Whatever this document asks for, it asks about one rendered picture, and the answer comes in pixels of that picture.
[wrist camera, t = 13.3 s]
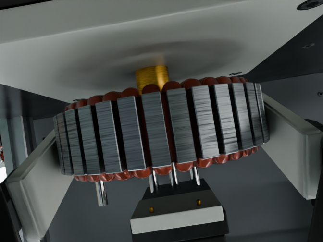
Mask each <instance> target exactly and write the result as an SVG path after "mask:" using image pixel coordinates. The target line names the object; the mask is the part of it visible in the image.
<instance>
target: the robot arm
mask: <svg viewBox="0 0 323 242"><path fill-rule="evenodd" d="M262 96H263V102H264V107H265V113H266V119H267V124H268V130H269V136H270V140H269V141H268V142H267V143H265V144H262V145H261V147H262V148H263V149H264V151H265V152H266V153H267V154H268V155H269V157H270V158H271V159H272V160H273V161H274V163H275V164H276V165H277V166H278V167H279V169H280V170H281V171H282V172H283V174H285V176H286V177H287V178H288V179H289V180H290V182H291V183H292V184H293V185H294V187H295V188H296V189H297V190H298V191H299V193H300V194H301V195H302V196H303V197H304V198H306V200H309V199H315V204H314V209H313V214H312V218H311V225H310V230H309V235H308V240H307V242H323V125H322V124H320V123H319V122H317V121H314V120H310V119H303V118H301V117H300V116H298V115H297V114H295V113H293V112H292V111H290V110H289V109H287V108H286V107H284V106H283V105H281V104H280V103H278V102H277V101H275V100H274V99H272V98H271V97H269V96H268V95H266V94H265V93H263V92H262ZM73 178H74V176H68V175H63V174H61V169H60V163H59V156H58V150H57V143H56V137H55V130H54V129H53V130H52V131H51V132H50V134H49V135H48V136H47V137H46V138H45V139H44V140H43V141H42V142H41V143H40V144H39V145H38V146H37V147H36V149H35V150H34V151H33V152H32V153H31V154H30V155H29V156H28V157H27V158H26V159H25V160H24V161H23V163H22V164H21V165H20V166H19V167H17V168H16V169H14V170H13V171H12V172H11V173H10V174H9V175H8V176H7V177H6V178H5V179H4V181H2V182H1V183H0V242H22V240H21V237H20V235H19V231H20V230H21V228H22V230H23V233H24V235H25V238H26V240H27V241H30V242H32V241H38V240H42V239H43V237H44V236H45V234H46V232H47V230H48V228H49V226H50V224H51V222H52V220H53V218H54V216H55V214H56V212H57V210H58V208H59V206H60V204H61V202H62V200H63V198H64V196H65V194H66V192H67V190H68V188H69V186H70V184H71V182H72V180H73Z"/></svg>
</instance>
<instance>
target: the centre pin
mask: <svg viewBox="0 0 323 242"><path fill-rule="evenodd" d="M135 77H136V83H137V89H138V90H140V91H141V92H142V89H143V87H145V86H146V85H148V84H155V85H157V86H158V87H159V88H160V91H161V92H162V87H163V85H164V84H165V83H166V82H168V81H170V77H169V72H168V67H167V66H161V65H160V66H150V67H145V68H142V69H139V70H137V71H135ZM161 94H162V93H161Z"/></svg>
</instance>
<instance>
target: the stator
mask: <svg viewBox="0 0 323 242"><path fill-rule="evenodd" d="M161 93H162V94H161ZM53 124H54V130H55V137H56V143H57V150H58V156H59V163H60V169H61V174H63V175H68V176H74V178H75V179H76V180H77V181H82V182H88V181H90V182H99V181H104V182H110V181H113V180H116V179H118V180H122V181H126V180H128V179H131V178H133V177H135V176H136V177H138V178H143V179H144V178H147V177H148V176H150V175H151V174H152V173H153V172H154V171H155V172H156V173H157V174H159V175H161V176H165V175H168V174H169V173H170V172H171V171H172V169H173V167H172V163H173V164H174V167H175V168H176V169H177V170H178V171H180V172H187V171H189V170H190V169H192V168H193V166H194V167H197V168H206V167H209V166H210V165H211V164H223V163H225V162H227V161H229V160H238V159H240V158H241V157H247V156H249V155H251V154H253V153H255V152H257V150H259V146H260V145H262V144H265V143H267V142H268V141H269V140H270V136H269V130H268V124H267V119H266V113H265V107H264V102H263V96H262V90H261V85H260V84H258V83H249V82H248V80H247V79H245V78H244V77H236V76H231V77H226V76H220V77H217V78H213V77H205V78H202V79H199V80H197V79H193V78H189V79H186V80H184V81H183V82H181V83H178V82H176V81H168V82H166V83H165V84H164V85H163V87H162V90H161V91H160V88H159V87H158V86H157V85H155V84H148V85H146V86H145V87H143V89H142V92H141V91H140V90H138V89H136V88H134V87H130V88H127V89H125V90H124V91H123V92H117V91H110V92H108V93H106V94H105V95H96V96H92V97H90V98H89V99H82V100H79V101H78V102H74V103H71V104H70V105H69V106H66V107H65V109H64V111H63V112H62V113H60V114H57V115H55V116H54V117H53Z"/></svg>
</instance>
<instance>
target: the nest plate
mask: <svg viewBox="0 0 323 242"><path fill-rule="evenodd" d="M322 14H323V0H52V1H47V2H41V3H36V4H30V5H25V6H19V7H14V8H8V9H3V10H0V84H3V85H7V86H11V87H14V88H18V89H21V90H24V91H28V92H32V93H35V94H39V95H42V96H46V97H50V98H53V99H57V100H60V101H64V102H67V103H74V102H78V101H79V100H82V99H89V98H90V97H92V96H96V95H105V94H106V93H108V92H110V91H117V92H123V91H124V90H125V89H127V88H130V87H134V88H136V89H137V83H136V77H135V71H137V70H139V69H142V68H145V67H150V66H160V65H161V66H167V67H168V72H169V77H170V81H176V82H178V83H181V82H183V81H184V80H186V79H189V78H193V79H197V80H199V79H202V78H205V77H213V78H217V77H220V76H226V77H231V76H238V75H244V74H247V73H248V72H249V71H251V70H252V69H253V68H255V67H256V66H257V65H258V64H260V63H261V62H262V61H264V60H265V59H266V58H267V57H269V56H270V55H271V54H273V53H274V52H275V51H276V50H278V49H279V48H280V47H281V46H283V45H284V44H285V43H286V42H288V41H289V40H290V39H292V38H293V37H294V36H295V35H297V34H298V33H299V32H301V31H302V30H303V29H304V28H306V27H307V26H308V25H310V24H311V23H312V22H314V21H315V20H316V19H317V18H319V17H320V16H321V15H322Z"/></svg>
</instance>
